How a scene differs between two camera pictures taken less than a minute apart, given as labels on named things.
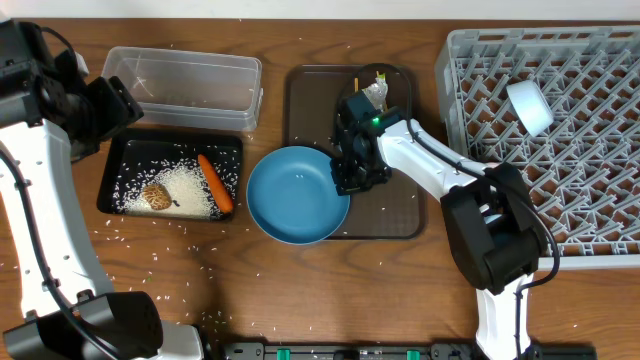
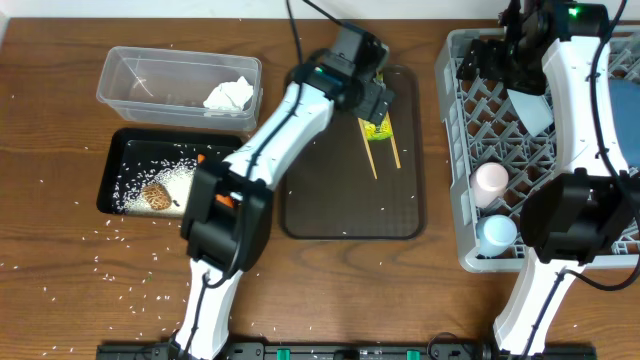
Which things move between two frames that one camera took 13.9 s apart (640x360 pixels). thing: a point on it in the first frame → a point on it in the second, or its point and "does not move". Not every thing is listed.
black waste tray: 172,173 does not move
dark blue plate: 293,198 → 625,97
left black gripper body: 118,100 → 376,105
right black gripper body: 356,174 → 509,64
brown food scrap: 157,195 does not move
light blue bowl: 530,106 does not move
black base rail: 384,351 does not move
